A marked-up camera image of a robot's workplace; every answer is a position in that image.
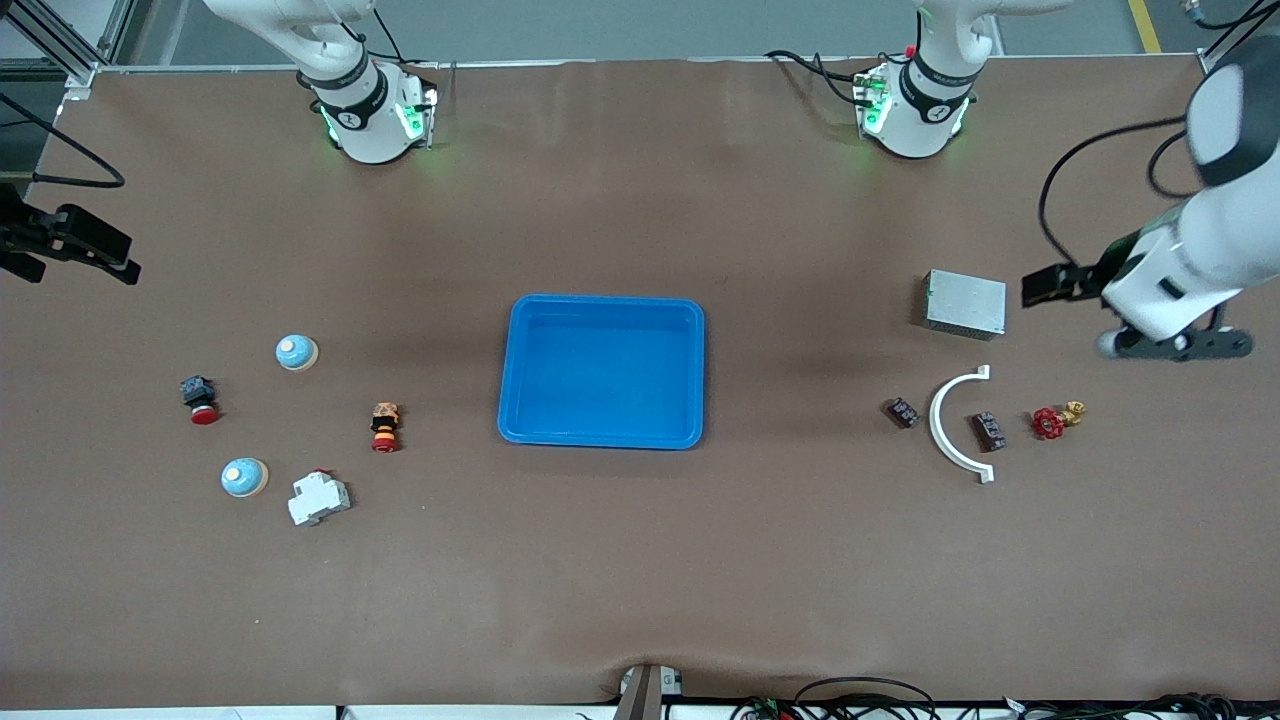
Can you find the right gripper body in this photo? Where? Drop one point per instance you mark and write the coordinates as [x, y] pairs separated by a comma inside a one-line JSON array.
[[30, 237]]

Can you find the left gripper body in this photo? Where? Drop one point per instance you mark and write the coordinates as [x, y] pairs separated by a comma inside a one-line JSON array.
[[1092, 278]]

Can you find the small dark connector block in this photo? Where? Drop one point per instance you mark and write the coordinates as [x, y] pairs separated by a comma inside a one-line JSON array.
[[903, 412]]

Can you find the blue desk bell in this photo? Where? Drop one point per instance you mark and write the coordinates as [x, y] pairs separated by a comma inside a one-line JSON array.
[[244, 477], [297, 352]]

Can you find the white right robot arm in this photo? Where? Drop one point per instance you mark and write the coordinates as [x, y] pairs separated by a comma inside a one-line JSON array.
[[370, 130]]

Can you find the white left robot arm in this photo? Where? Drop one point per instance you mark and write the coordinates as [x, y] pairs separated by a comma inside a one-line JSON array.
[[1220, 230]]

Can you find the blue plastic tray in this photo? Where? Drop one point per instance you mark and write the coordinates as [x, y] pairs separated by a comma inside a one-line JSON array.
[[600, 372]]

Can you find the silver metal box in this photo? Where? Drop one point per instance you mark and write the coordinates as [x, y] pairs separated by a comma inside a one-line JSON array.
[[965, 303]]

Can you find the brass valve red handwheel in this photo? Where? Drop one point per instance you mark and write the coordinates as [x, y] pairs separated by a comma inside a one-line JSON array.
[[1047, 424]]

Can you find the red mushroom pushbutton black body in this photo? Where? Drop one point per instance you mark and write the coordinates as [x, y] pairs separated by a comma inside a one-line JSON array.
[[198, 391]]

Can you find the white circuit breaker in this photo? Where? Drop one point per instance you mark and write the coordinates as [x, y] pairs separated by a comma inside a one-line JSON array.
[[319, 497]]

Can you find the aluminium frame profile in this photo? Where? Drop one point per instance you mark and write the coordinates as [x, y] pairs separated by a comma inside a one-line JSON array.
[[75, 60], [1230, 40]]

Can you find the white curved plastic bracket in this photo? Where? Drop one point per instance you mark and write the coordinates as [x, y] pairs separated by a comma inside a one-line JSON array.
[[986, 474]]

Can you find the orange red button switch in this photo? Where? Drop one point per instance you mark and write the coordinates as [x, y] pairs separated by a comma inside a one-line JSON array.
[[385, 427]]

